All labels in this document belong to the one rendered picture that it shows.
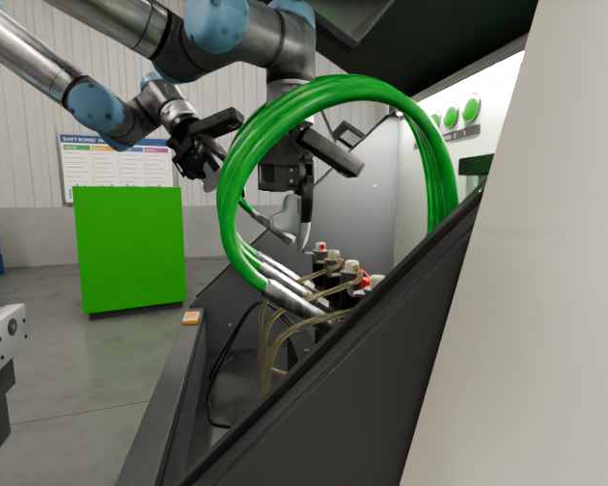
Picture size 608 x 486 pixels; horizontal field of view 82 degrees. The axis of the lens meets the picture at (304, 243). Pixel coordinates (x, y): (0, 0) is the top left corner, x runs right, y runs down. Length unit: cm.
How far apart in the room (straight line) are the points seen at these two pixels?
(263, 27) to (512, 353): 45
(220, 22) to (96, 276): 355
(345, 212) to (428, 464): 71
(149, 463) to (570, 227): 42
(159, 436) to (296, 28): 55
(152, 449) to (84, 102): 54
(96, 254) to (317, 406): 368
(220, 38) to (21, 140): 711
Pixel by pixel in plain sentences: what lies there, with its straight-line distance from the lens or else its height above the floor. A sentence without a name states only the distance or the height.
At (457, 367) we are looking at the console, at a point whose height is 112.
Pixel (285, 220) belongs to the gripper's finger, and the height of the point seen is 119.
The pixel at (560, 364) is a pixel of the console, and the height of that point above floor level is 115.
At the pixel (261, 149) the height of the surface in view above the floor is 127.
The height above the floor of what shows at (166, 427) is 95.
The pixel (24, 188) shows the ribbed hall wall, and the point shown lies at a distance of 747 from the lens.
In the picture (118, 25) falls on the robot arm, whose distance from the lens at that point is 58.
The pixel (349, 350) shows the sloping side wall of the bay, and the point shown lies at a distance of 24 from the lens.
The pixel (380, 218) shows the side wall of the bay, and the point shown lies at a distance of 94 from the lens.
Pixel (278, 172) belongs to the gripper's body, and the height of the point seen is 126.
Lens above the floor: 123
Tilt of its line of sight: 8 degrees down
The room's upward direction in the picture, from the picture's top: straight up
